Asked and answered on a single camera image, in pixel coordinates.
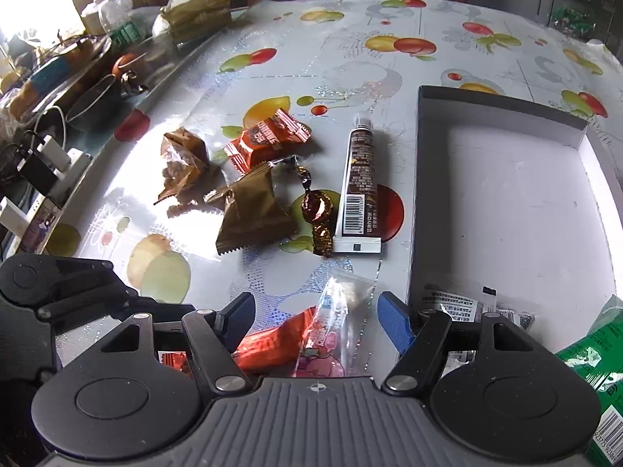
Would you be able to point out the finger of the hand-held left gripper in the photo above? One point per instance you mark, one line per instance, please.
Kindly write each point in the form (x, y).
(112, 296)

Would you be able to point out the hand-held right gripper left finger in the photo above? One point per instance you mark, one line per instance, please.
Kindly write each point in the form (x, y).
(239, 314)

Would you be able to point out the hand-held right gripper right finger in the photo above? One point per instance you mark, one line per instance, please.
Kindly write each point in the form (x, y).
(396, 322)

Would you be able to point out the long orange snack bar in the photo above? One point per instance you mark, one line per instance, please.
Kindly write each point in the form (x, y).
(272, 345)

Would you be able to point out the clear packet with pink print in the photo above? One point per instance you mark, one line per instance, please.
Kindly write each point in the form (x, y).
(331, 331)

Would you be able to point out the dark brown candy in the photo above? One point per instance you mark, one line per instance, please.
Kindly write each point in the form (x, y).
(316, 206)

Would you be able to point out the clear brown nut packet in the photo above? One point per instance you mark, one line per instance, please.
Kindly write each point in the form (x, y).
(182, 165)

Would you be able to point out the white cardboard box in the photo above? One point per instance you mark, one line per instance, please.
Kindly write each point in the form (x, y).
(506, 214)

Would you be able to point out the white printed packet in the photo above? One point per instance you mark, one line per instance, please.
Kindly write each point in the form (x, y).
(455, 304)

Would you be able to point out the olive brown snack packet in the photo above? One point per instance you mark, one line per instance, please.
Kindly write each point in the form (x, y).
(255, 209)

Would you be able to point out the white power strip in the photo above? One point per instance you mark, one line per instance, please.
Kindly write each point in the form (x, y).
(73, 170)

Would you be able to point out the white power adapter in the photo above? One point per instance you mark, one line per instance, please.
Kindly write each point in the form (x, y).
(46, 153)

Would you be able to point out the brown and white tube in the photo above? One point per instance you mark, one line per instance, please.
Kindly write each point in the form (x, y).
(359, 180)

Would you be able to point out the orange red snack packet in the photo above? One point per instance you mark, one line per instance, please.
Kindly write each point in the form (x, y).
(265, 138)

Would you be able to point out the dark bowl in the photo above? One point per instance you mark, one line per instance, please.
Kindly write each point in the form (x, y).
(92, 102)

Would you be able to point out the green snack packet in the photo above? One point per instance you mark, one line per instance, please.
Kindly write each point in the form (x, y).
(601, 365)

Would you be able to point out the orange fruit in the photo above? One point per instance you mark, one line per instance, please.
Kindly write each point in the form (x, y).
(127, 64)

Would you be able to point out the clear plastic jar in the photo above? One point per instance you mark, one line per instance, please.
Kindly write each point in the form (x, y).
(104, 12)

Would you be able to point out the olive tissue pack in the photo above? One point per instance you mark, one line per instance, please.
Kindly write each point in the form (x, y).
(197, 14)

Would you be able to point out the green candy bag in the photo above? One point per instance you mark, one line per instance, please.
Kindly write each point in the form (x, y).
(572, 19)

